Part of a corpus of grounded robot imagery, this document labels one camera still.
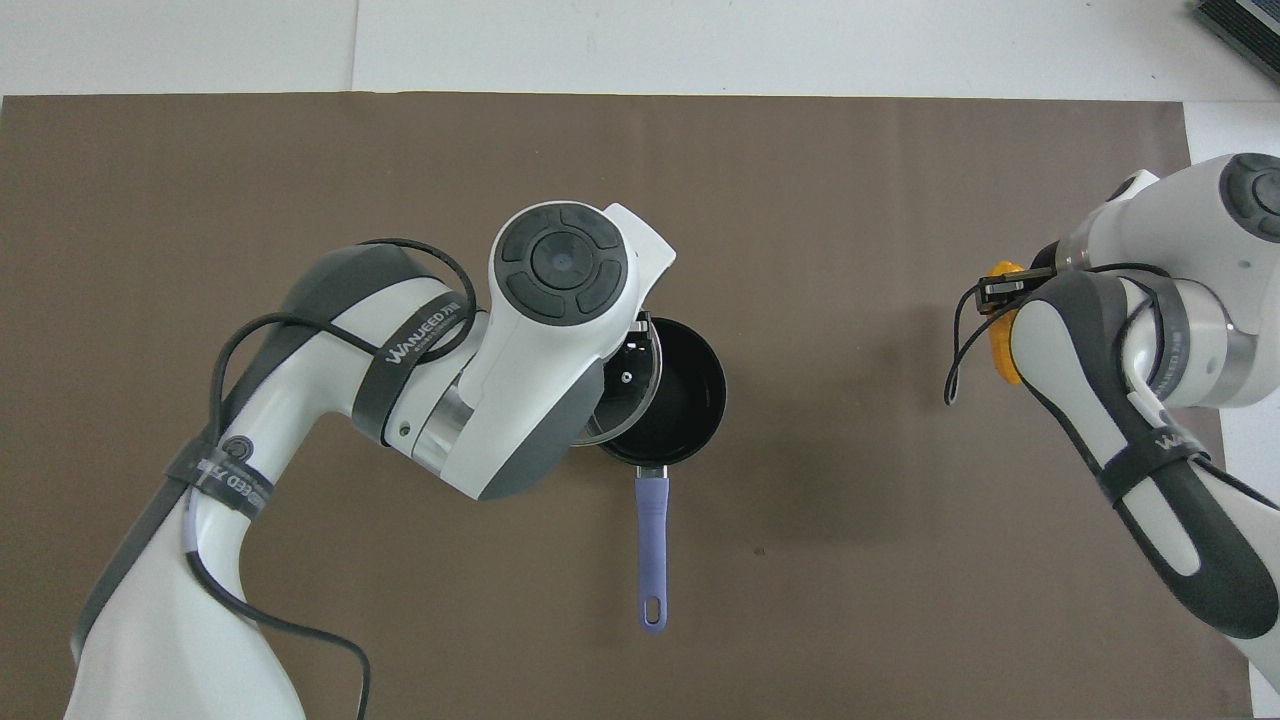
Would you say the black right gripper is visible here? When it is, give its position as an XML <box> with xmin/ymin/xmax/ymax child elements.
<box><xmin>980</xmin><ymin>238</ymin><xmax>1076</xmax><ymax>306</ymax></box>

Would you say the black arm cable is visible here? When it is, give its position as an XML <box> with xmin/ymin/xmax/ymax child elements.
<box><xmin>944</xmin><ymin>262</ymin><xmax>1201</xmax><ymax>406</ymax></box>
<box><xmin>185</xmin><ymin>238</ymin><xmax>479</xmax><ymax>720</ymax></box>

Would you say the dark ribbed device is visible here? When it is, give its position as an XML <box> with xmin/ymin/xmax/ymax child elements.
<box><xmin>1190</xmin><ymin>0</ymin><xmax>1280</xmax><ymax>71</ymax></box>

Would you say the brown table mat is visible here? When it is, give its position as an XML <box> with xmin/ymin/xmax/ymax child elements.
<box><xmin>0</xmin><ymin>93</ymin><xmax>1251</xmax><ymax>720</ymax></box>

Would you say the orange corn cob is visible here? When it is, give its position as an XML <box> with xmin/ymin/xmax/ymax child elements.
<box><xmin>988</xmin><ymin>260</ymin><xmax>1026</xmax><ymax>386</ymax></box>

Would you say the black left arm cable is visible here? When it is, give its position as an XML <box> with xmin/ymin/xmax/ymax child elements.
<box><xmin>185</xmin><ymin>238</ymin><xmax>479</xmax><ymax>720</ymax></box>

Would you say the glass lid with blue knob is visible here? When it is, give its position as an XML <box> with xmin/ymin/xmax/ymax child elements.
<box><xmin>570</xmin><ymin>312</ymin><xmax>664</xmax><ymax>448</ymax></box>

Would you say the dark blue saucepan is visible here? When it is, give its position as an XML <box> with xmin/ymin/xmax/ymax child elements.
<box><xmin>598</xmin><ymin>316</ymin><xmax>728</xmax><ymax>633</ymax></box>

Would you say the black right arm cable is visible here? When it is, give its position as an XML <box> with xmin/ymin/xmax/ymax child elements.
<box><xmin>944</xmin><ymin>262</ymin><xmax>1201</xmax><ymax>406</ymax></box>

